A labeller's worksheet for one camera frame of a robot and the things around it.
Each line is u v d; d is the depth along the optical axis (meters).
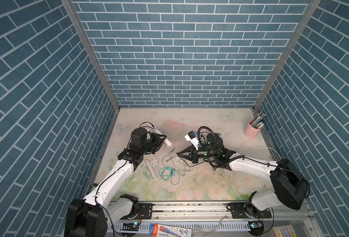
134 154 0.60
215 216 0.73
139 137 0.59
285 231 0.68
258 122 0.96
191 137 0.69
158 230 0.68
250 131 0.98
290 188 0.43
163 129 1.05
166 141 0.78
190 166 0.82
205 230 0.69
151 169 0.87
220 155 0.64
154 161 0.91
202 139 0.71
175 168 0.89
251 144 0.99
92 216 0.38
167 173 0.87
